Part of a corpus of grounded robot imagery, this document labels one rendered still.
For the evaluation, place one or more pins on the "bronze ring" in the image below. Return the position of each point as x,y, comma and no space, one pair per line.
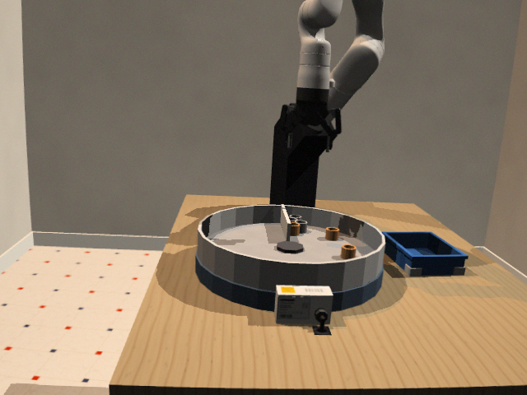
295,229
332,233
348,251

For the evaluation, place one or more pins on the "blue crate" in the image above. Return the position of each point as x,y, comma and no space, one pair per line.
424,254

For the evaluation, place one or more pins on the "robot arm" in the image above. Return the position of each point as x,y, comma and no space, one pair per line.
359,62

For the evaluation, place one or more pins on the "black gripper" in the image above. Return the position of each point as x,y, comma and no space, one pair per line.
312,112

